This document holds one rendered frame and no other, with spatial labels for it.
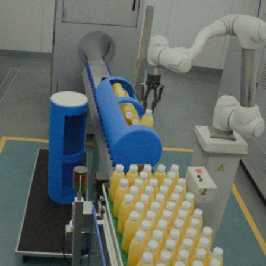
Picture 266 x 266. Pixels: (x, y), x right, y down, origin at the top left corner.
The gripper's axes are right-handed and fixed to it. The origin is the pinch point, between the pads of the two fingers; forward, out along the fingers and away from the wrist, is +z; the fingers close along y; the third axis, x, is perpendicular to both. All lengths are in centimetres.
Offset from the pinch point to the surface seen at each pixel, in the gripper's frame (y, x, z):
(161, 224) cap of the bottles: 9, 75, 20
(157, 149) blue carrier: -5.0, 11.9, 20.0
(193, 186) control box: -18, 41, 25
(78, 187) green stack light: 43, 58, 13
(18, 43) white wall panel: 112, -519, 103
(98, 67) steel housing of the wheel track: 4, -190, 40
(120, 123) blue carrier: 14.7, -1.0, 11.1
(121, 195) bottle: 21, 45, 27
